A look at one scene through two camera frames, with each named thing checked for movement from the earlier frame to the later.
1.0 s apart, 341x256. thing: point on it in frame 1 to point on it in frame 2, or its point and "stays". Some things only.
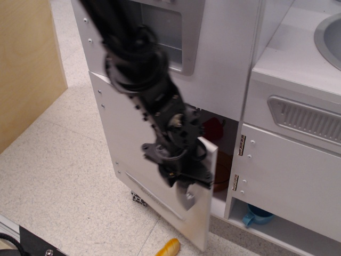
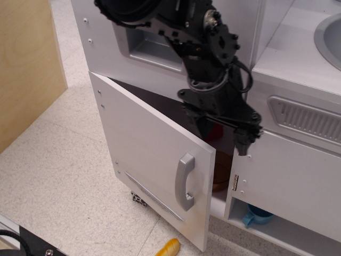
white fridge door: x=129 y=132 stays
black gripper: x=180 y=153 to x=224 y=102
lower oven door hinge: x=234 y=187 stays
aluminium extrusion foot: x=136 y=198 stays
